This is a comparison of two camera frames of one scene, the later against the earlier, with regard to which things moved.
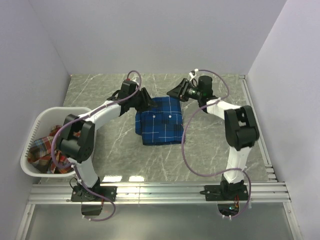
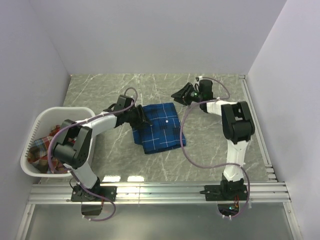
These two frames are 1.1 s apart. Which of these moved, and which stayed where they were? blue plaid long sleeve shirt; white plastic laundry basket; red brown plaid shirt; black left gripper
Moved: blue plaid long sleeve shirt; black left gripper
Stayed: red brown plaid shirt; white plastic laundry basket
